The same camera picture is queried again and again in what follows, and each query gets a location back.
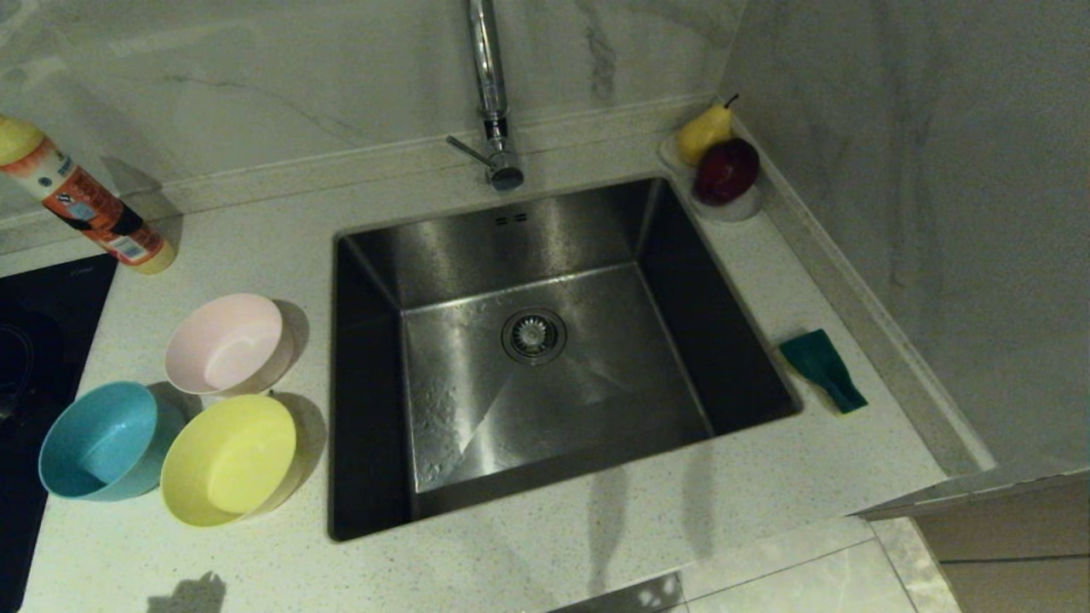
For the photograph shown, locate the chrome faucet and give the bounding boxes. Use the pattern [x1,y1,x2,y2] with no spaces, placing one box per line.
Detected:
[446,0,525,192]

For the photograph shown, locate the pink plastic bowl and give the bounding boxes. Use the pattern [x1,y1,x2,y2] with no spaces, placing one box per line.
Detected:
[164,294,295,397]

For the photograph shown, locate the black induction cooktop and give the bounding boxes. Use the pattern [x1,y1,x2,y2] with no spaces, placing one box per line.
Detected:
[0,253,118,613]

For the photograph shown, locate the orange label dish soap bottle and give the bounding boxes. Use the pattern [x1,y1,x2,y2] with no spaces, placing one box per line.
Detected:
[0,115,177,275]

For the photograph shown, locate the round metal drain strainer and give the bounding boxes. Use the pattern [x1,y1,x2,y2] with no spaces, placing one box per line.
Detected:
[501,307,568,366]

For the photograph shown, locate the blue plastic bowl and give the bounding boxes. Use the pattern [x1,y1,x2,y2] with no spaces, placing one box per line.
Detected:
[38,381,184,501]

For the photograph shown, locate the green and yellow sponge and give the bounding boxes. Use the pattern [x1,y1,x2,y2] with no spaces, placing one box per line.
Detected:
[779,329,869,415]

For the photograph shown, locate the small white dish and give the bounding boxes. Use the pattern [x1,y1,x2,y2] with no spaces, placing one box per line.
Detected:
[658,132,765,223]

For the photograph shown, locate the dark red apple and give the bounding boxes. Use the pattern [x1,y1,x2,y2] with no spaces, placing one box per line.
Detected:
[694,138,760,206]

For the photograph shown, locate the stainless steel sink basin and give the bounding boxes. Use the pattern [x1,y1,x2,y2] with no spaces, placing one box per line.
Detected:
[328,175,803,543]

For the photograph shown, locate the yellow pear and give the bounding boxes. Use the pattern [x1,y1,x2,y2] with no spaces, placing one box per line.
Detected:
[677,94,740,167]

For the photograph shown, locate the yellow plastic bowl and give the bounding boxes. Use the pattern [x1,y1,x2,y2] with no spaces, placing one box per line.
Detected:
[161,393,306,528]

